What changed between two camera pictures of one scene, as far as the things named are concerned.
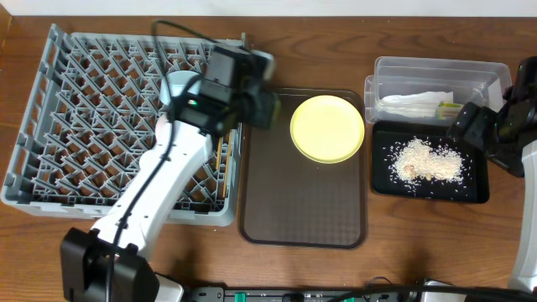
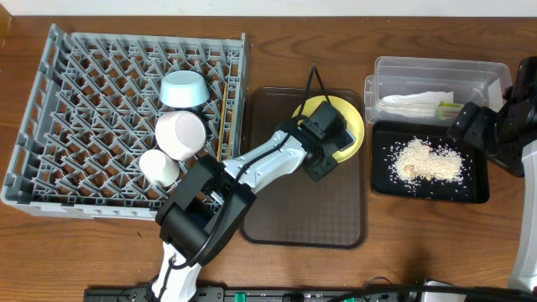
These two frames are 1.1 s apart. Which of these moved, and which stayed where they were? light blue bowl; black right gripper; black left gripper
Moved: black left gripper
Stayed: black right gripper; light blue bowl
